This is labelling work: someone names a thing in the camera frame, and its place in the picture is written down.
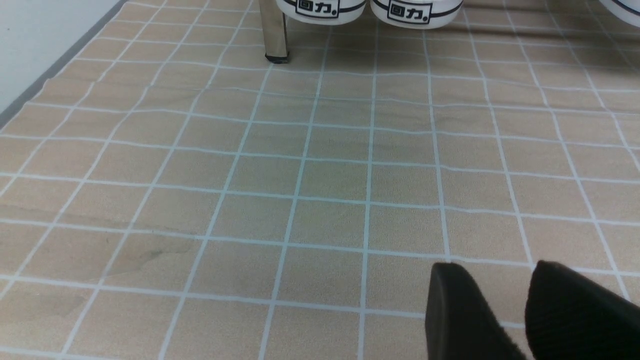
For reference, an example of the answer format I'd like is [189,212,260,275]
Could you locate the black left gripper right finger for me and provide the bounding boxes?
[525,260,640,360]

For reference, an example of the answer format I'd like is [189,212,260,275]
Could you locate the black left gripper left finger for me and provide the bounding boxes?
[425,262,526,360]

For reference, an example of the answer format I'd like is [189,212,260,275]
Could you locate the silver metal shoe rack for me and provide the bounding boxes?
[258,0,290,65]

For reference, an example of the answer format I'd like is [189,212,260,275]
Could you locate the navy slip-on shoe left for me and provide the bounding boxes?
[599,0,640,28]

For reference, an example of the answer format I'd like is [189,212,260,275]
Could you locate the black canvas sneaker white laces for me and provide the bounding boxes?
[369,0,464,30]

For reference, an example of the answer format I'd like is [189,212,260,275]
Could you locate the black canvas sneaker far left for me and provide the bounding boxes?
[276,0,368,27]

